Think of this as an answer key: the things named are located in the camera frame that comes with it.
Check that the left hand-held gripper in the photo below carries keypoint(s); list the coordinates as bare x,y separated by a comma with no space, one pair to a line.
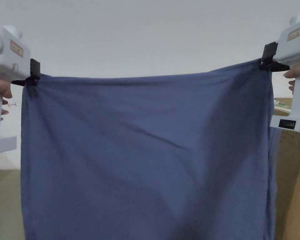
5,53

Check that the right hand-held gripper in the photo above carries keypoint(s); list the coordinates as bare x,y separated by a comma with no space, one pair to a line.
293,45

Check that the dark blue garment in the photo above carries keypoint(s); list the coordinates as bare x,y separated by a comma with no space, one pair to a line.
147,155

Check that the person's right hand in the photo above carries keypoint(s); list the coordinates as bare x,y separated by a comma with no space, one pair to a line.
296,73

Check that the brown cardboard carton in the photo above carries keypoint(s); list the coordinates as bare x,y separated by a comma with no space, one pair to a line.
293,185

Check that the bed with beige sheet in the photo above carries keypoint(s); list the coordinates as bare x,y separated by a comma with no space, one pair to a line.
5,205

